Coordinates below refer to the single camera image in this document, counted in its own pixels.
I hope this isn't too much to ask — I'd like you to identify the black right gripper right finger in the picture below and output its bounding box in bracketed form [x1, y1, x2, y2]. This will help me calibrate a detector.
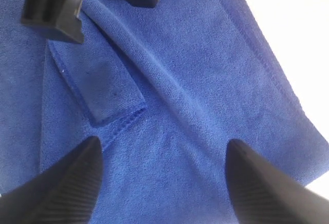
[225, 139, 328, 223]

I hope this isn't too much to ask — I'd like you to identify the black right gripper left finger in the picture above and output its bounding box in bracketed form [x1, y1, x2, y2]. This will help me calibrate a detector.
[1, 137, 103, 223]

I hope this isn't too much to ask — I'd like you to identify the blue terry towel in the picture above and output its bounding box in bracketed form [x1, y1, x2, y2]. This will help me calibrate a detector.
[1, 0, 328, 223]

